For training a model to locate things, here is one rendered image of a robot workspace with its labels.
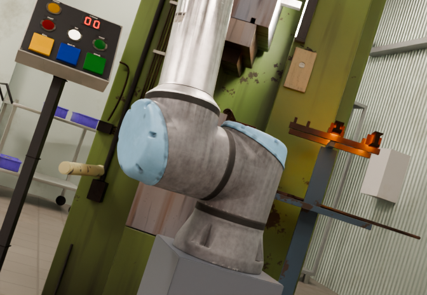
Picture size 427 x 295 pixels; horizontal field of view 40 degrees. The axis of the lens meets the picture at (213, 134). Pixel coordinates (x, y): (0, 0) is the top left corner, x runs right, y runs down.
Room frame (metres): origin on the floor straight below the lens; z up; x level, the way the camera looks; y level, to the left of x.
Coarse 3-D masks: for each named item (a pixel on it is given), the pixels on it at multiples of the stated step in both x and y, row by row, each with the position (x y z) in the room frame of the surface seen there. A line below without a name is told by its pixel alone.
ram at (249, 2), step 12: (240, 0) 2.30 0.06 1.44; (252, 0) 2.29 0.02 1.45; (264, 0) 2.29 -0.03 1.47; (276, 0) 2.28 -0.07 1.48; (288, 0) 2.47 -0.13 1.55; (240, 12) 2.29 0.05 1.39; (252, 12) 2.29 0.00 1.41; (264, 12) 2.28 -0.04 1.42; (276, 12) 2.41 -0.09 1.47; (264, 24) 2.28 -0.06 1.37; (276, 24) 2.66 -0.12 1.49; (264, 36) 2.43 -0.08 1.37; (264, 48) 2.64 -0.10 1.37
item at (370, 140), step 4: (376, 132) 1.84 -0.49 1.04; (380, 132) 1.84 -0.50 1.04; (368, 136) 1.92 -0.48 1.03; (372, 136) 1.92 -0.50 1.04; (376, 136) 1.84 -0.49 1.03; (380, 136) 1.84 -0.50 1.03; (368, 140) 1.92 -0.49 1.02; (372, 140) 1.90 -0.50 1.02; (376, 140) 1.84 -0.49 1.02; (380, 140) 1.92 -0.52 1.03; (368, 144) 1.92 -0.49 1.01; (372, 144) 1.85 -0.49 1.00; (376, 144) 1.84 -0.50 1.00
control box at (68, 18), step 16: (48, 0) 2.21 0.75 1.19; (32, 16) 2.15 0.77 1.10; (48, 16) 2.18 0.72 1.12; (64, 16) 2.21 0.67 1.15; (80, 16) 2.24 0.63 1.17; (96, 16) 2.28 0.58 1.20; (32, 32) 2.13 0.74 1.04; (48, 32) 2.15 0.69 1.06; (64, 32) 2.18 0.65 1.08; (80, 32) 2.21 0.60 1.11; (96, 32) 2.25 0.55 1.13; (112, 32) 2.28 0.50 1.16; (80, 48) 2.19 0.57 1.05; (96, 48) 2.21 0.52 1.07; (112, 48) 2.25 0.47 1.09; (32, 64) 2.14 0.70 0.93; (48, 64) 2.13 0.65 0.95; (64, 64) 2.13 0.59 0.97; (80, 64) 2.16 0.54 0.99; (112, 64) 2.22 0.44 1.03; (80, 80) 2.19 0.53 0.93; (96, 80) 2.18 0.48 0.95
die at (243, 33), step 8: (232, 24) 2.30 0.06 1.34; (240, 24) 2.29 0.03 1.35; (248, 24) 2.29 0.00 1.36; (232, 32) 2.30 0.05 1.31; (240, 32) 2.29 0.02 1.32; (248, 32) 2.29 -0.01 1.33; (256, 32) 2.37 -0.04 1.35; (232, 40) 2.29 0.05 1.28; (240, 40) 2.29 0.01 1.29; (248, 40) 2.29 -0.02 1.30; (256, 40) 2.48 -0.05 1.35; (240, 48) 2.36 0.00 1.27; (248, 48) 2.31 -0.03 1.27; (256, 48) 2.61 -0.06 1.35; (248, 56) 2.45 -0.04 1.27; (248, 64) 2.63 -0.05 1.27
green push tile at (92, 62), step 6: (90, 54) 2.19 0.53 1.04; (90, 60) 2.18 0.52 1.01; (96, 60) 2.19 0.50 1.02; (102, 60) 2.20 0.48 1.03; (84, 66) 2.15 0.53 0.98; (90, 66) 2.17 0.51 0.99; (96, 66) 2.18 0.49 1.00; (102, 66) 2.19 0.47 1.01; (96, 72) 2.17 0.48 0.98; (102, 72) 2.18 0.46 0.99
